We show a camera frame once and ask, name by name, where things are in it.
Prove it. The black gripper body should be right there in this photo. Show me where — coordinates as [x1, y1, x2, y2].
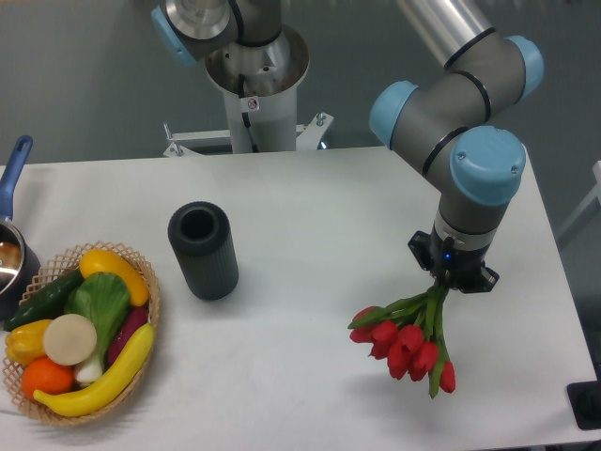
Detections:
[408, 231, 499, 294]

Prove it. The red tulip bouquet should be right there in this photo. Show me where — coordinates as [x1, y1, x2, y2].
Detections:
[347, 284, 456, 398]

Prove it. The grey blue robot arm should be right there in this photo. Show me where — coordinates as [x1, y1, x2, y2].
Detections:
[151, 1, 544, 293]

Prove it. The dark grey ribbed vase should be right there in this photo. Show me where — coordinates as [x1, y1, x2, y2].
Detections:
[167, 201, 239, 301]

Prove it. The black device at table edge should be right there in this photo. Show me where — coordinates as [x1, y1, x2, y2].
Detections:
[566, 381, 600, 430]

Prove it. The purple sweet potato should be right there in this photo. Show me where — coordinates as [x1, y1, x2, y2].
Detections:
[106, 306, 147, 367]

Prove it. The green bok choy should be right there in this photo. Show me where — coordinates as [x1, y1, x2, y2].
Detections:
[64, 272, 130, 387]

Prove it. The woven wicker basket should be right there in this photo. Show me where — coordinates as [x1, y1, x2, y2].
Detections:
[2, 241, 160, 427]

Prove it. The beige round disc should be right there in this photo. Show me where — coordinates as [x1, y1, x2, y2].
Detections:
[42, 314, 98, 366]

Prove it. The yellow banana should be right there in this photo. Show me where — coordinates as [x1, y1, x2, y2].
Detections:
[34, 323, 155, 417]

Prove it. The green cucumber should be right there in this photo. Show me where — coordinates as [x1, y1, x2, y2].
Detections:
[4, 269, 84, 332]

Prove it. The orange fruit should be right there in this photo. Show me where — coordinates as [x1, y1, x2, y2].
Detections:
[22, 357, 74, 400]

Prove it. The yellow bell pepper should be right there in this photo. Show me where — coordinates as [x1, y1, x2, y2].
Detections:
[5, 319, 53, 366]

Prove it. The white frame at right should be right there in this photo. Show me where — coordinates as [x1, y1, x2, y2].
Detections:
[556, 161, 600, 251]

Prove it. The blue handled saucepan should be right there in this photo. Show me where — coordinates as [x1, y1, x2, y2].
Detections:
[1, 135, 40, 321]

